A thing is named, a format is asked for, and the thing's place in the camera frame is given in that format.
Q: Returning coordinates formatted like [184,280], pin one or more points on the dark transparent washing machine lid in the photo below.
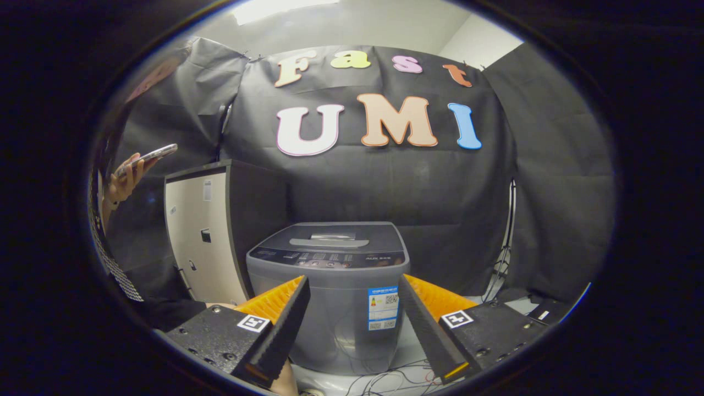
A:
[373,236]

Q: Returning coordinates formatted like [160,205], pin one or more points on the silver smartphone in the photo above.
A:
[158,151]

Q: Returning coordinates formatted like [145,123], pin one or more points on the black backdrop cloth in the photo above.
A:
[440,192]

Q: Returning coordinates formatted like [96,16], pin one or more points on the black box on floor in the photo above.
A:
[550,312]

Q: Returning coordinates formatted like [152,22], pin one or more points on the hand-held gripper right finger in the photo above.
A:
[426,330]

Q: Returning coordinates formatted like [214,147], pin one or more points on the grey washing machine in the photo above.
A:
[335,330]

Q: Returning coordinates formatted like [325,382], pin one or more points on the beige cabinet with dark side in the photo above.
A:
[199,247]

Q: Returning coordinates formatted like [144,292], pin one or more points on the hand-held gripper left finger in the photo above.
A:
[283,324]

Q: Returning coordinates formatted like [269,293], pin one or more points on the black light stand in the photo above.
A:
[509,231]

